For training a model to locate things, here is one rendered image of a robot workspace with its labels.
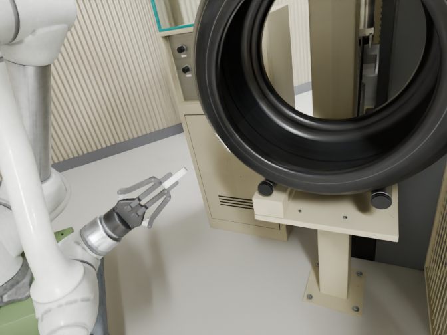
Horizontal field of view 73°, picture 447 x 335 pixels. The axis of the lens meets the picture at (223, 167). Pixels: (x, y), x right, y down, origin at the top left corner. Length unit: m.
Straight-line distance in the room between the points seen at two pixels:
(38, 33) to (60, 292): 0.51
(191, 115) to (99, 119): 2.06
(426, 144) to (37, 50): 0.79
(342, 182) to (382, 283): 1.13
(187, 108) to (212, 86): 0.98
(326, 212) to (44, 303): 0.69
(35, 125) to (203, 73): 0.45
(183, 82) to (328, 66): 0.88
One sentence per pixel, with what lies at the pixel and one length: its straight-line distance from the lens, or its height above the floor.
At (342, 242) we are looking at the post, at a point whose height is 0.38.
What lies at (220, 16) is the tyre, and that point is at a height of 1.34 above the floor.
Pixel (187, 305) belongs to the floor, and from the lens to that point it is 1.77.
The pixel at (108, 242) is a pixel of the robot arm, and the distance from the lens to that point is 0.80.
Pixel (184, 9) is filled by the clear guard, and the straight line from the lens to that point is 1.56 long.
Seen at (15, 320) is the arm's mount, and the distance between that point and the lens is 1.04.
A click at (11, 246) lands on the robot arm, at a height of 0.89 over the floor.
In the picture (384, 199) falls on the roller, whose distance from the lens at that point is 0.78.
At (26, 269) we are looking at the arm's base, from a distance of 1.12.
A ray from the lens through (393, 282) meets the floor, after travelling 1.81.
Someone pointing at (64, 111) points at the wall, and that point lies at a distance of 3.61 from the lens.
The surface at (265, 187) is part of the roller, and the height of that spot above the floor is 0.91.
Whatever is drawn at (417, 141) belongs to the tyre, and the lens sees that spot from 0.66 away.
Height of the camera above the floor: 1.38
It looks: 30 degrees down
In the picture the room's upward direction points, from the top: 12 degrees counter-clockwise
